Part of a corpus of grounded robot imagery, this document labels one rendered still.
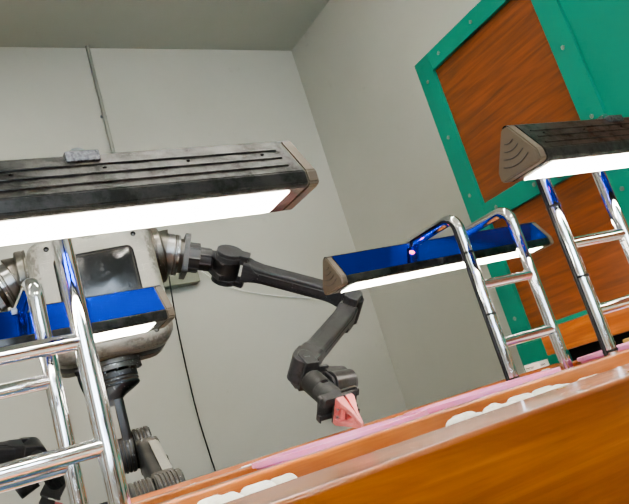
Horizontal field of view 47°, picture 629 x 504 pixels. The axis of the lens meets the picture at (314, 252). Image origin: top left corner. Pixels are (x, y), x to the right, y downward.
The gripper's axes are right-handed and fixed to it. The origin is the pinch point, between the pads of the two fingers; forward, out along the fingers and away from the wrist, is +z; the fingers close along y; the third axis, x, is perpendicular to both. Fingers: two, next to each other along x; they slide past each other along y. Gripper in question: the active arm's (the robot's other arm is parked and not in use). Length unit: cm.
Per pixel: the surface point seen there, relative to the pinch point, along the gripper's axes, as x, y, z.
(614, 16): -84, 75, -13
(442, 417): -37, -24, 46
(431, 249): -33.5, 21.8, -8.4
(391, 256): -33.5, 10.7, -8.5
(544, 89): -64, 75, -30
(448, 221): -43.2, 17.6, 0.0
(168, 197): -67, -57, 38
